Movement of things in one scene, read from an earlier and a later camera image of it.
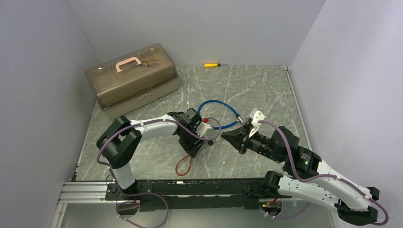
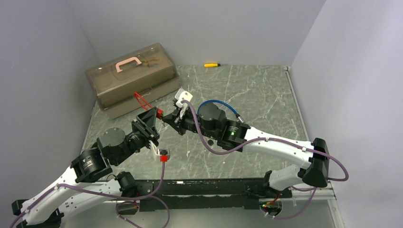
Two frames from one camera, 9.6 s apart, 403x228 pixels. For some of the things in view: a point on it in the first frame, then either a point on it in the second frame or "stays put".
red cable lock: x=177 y=163 to x=146 y=105
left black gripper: x=191 y=149 to x=149 y=117
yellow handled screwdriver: x=212 y=65 stays put
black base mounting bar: x=251 y=193 stays put
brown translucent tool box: x=126 y=82 stays put
